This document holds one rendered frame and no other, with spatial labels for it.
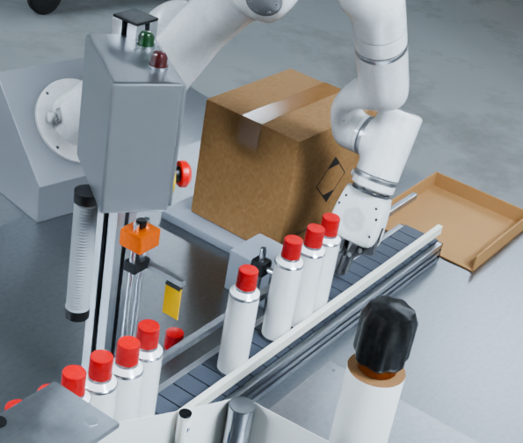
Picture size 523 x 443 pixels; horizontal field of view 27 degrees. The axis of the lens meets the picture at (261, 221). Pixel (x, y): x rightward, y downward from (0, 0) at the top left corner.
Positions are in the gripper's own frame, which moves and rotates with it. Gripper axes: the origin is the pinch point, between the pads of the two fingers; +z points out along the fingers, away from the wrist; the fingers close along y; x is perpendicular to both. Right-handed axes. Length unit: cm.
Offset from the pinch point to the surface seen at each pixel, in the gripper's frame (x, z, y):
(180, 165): -65, -18, -1
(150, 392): -56, 17, 2
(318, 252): -17.1, -4.0, 2.1
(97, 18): 266, 3, -290
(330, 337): -4.1, 12.9, 4.9
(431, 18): 435, -59, -184
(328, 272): -9.9, 0.3, 2.2
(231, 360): -33.1, 15.5, 1.4
